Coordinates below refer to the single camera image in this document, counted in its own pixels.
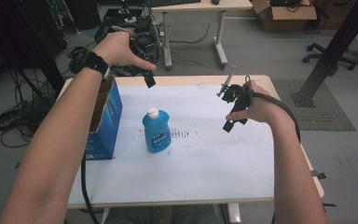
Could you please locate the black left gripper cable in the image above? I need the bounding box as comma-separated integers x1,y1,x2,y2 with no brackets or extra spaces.
80,151,101,224

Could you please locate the person's left hand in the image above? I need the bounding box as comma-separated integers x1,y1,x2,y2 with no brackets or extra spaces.
92,30,158,72

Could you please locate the open brown cardboard box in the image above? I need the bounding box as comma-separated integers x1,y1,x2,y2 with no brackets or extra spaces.
250,0,318,33

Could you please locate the beige desk with white legs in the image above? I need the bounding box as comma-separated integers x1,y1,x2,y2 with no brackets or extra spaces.
150,0,255,70

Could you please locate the black wrist watch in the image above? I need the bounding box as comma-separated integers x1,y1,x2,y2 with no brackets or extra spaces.
68,46,112,80

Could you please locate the black metal post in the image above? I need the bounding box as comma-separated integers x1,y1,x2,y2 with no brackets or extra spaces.
290,0,358,108

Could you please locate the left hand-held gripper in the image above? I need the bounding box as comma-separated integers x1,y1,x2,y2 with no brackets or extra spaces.
127,26,161,90

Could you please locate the blue dish soap bottle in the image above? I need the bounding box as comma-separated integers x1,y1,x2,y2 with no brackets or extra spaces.
142,106,172,154

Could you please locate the wooden table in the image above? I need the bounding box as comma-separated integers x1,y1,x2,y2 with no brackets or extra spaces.
57,74,325,210

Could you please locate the bundle of black floor cables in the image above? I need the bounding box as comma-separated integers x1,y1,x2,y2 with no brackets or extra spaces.
0,68,58,149

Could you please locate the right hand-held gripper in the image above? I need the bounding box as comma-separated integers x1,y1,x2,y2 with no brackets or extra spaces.
216,65,254,133

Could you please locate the black office chair base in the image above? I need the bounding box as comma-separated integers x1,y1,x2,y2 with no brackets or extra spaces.
302,42,358,71

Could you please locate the grey floor mat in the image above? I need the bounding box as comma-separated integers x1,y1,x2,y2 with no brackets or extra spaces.
271,78,356,132

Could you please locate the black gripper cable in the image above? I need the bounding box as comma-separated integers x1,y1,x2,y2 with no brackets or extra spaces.
252,91,302,144
80,151,101,224

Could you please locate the white table mat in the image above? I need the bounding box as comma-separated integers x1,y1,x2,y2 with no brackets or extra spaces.
68,84,276,208

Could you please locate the black equipment on floor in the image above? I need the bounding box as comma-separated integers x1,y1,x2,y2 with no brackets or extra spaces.
93,8,144,45

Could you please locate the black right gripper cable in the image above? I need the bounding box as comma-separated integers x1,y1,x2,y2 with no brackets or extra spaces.
252,91,302,144

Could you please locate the person's right hand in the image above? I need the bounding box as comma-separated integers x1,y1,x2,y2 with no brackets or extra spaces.
225,79,291,126

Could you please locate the blue cardboard box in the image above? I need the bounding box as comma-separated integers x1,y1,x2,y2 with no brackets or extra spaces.
85,74,124,161

